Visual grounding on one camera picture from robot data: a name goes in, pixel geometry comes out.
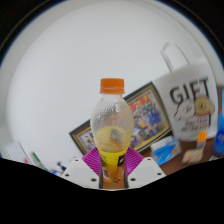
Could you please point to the dark blue pump bottle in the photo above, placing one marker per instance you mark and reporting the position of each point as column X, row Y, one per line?
column 61, row 166

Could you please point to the colourful puzzle cube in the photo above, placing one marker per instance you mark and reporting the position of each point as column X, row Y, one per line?
column 201, row 138

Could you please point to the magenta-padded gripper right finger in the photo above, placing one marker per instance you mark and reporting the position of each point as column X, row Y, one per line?
column 146, row 171

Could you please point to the orange-capped clear drink bottle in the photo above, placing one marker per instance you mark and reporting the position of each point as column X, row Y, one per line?
column 111, row 130

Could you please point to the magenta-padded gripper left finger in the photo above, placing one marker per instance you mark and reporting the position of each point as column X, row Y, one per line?
column 78, row 172

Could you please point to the blue tissue packet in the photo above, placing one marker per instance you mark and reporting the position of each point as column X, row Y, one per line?
column 166, row 151

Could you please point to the framed cartoon group picture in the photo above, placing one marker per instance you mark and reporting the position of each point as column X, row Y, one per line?
column 150, row 116

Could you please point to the green and white long box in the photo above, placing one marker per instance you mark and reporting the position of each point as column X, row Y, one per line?
column 40, row 161

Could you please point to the blue mouthwash bottle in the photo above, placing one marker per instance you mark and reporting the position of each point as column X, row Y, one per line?
column 219, row 136

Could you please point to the white tote bag with dogs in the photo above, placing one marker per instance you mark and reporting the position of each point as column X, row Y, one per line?
column 190, row 100

